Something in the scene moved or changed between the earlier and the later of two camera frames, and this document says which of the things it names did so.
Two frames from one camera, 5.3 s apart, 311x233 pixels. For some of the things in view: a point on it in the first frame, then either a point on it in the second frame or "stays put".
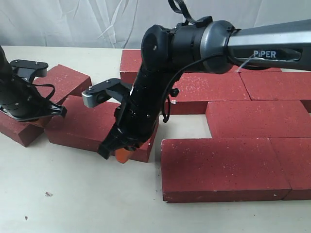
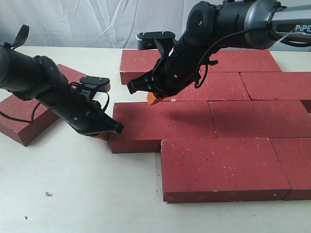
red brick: x=194 y=170 stays put
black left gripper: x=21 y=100 → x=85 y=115
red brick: x=130 y=64 stays put
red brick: x=84 y=128 → x=145 y=125
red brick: x=294 y=154 stays put
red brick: x=67 y=82 stays put
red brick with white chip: x=193 y=90 stays put
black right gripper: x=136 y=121 → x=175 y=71
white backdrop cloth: x=121 y=24 stays put
